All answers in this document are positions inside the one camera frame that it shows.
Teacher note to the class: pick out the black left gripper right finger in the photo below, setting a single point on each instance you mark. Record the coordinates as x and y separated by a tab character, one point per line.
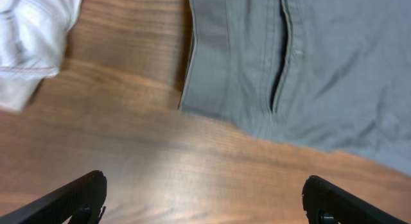
325	203

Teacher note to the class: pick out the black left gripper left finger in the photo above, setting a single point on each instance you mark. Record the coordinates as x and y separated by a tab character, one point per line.
80	201

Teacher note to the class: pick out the grey shorts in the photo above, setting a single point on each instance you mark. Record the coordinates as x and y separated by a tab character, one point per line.
330	74

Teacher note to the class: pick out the beige shorts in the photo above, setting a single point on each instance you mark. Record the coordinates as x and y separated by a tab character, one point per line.
33	45

